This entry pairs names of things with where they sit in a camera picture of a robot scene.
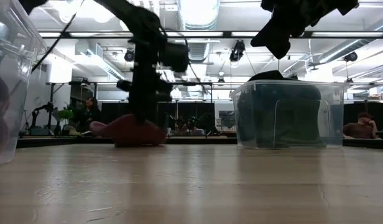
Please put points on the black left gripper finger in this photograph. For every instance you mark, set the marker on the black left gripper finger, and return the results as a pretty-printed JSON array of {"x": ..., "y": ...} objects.
[
  {"x": 137, "y": 107},
  {"x": 151, "y": 107}
]

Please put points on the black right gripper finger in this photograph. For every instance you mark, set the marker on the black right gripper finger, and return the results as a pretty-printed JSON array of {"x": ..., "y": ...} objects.
[{"x": 272, "y": 40}]

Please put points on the maroon baseball cap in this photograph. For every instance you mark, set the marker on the maroon baseball cap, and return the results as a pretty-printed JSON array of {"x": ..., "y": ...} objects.
[{"x": 132, "y": 133}]

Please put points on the dark green baseball cap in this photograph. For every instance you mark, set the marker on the dark green baseball cap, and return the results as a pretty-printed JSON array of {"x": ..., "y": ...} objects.
[{"x": 288, "y": 109}]

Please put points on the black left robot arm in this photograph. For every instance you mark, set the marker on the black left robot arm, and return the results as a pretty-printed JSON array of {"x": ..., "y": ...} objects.
[{"x": 138, "y": 18}]

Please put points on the background black robot arm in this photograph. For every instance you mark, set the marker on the background black robot arm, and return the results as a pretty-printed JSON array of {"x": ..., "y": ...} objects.
[{"x": 42, "y": 110}]

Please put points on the person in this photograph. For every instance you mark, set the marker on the person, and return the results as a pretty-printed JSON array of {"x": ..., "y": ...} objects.
[
  {"x": 359, "y": 129},
  {"x": 90, "y": 116}
]

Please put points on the small background potted plant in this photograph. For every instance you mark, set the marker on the small background potted plant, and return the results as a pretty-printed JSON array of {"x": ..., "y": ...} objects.
[{"x": 65, "y": 115}]

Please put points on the clear plastic bin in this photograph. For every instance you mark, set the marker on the clear plastic bin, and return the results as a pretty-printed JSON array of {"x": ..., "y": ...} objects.
[
  {"x": 20, "y": 93},
  {"x": 334, "y": 124}
]

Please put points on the black ceiling camera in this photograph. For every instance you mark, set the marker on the black ceiling camera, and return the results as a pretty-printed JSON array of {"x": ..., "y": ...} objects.
[
  {"x": 351, "y": 56},
  {"x": 129, "y": 56},
  {"x": 237, "y": 51}
]

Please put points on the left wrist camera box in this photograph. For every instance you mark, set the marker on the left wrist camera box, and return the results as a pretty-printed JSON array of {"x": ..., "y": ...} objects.
[{"x": 176, "y": 57}]

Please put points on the black aluminium table frame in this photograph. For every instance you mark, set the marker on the black aluminium table frame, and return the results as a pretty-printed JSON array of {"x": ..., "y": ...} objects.
[{"x": 210, "y": 140}]

